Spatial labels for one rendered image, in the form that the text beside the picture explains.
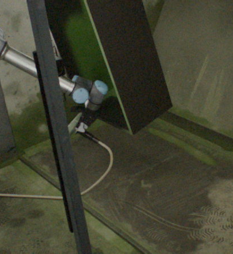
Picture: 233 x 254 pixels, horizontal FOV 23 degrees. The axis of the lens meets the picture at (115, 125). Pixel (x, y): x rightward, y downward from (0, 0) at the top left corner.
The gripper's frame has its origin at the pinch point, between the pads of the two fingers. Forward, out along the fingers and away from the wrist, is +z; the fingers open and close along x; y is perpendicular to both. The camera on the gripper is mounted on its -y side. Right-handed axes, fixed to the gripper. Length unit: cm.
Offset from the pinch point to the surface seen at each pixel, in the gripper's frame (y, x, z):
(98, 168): 22, 36, 42
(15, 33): -78, 59, -6
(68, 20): -42, 42, -43
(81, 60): -24, 47, -20
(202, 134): 75, 80, 0
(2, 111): -61, 43, 47
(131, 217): 57, -20, 22
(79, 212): 32, -113, -38
